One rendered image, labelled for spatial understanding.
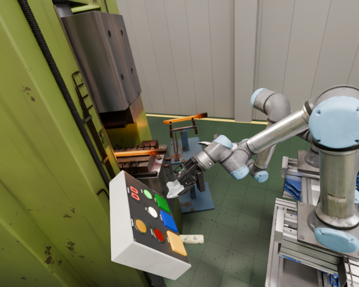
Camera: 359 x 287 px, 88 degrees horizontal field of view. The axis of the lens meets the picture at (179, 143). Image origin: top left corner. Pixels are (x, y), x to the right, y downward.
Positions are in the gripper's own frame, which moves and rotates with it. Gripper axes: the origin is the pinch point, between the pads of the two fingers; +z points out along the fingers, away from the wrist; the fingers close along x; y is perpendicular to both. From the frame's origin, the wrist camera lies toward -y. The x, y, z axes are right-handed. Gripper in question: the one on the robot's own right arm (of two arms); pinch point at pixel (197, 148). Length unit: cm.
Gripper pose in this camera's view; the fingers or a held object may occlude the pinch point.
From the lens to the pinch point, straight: 119.5
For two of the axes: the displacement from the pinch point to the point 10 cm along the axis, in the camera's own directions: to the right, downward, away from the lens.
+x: 1.0, -5.3, 8.5
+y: 1.5, 8.5, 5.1
